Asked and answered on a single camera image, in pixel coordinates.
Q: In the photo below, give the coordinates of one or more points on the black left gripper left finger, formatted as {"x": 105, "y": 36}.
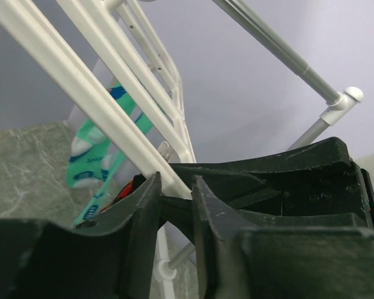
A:
{"x": 108, "y": 256}

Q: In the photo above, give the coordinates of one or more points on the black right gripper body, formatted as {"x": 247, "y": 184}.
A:
{"x": 348, "y": 191}

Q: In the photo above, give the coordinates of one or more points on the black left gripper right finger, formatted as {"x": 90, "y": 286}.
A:
{"x": 237, "y": 259}

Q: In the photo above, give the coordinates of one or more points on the red black argyle sock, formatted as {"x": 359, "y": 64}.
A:
{"x": 132, "y": 186}

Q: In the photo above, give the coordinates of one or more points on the teal patterned sock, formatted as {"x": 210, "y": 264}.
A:
{"x": 102, "y": 173}
{"x": 90, "y": 142}

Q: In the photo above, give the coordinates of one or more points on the white clip sock hanger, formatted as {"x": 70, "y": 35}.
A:
{"x": 125, "y": 41}

